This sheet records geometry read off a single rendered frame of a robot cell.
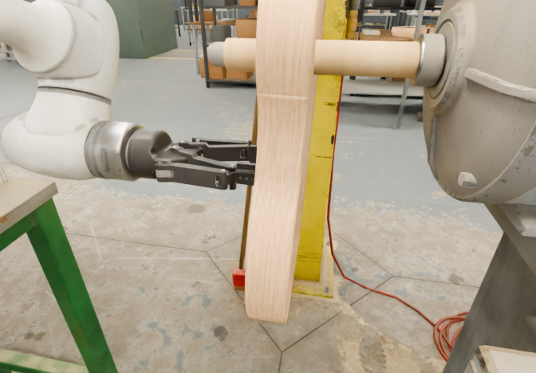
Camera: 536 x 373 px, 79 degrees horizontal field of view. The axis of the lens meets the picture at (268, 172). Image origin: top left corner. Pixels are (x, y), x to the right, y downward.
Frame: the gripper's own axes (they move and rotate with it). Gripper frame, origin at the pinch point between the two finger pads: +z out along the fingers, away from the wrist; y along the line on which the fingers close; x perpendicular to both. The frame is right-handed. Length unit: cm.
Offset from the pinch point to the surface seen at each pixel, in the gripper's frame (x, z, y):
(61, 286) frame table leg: -43, -54, -12
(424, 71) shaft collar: 14.7, 15.0, 11.0
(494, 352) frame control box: 0.5, 17.8, 27.1
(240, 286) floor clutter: -98, -25, -80
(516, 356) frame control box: 0.6, 18.9, 27.1
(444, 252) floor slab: -95, 83, -129
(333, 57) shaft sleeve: 15.4, 7.0, 10.4
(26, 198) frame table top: -16, -53, -8
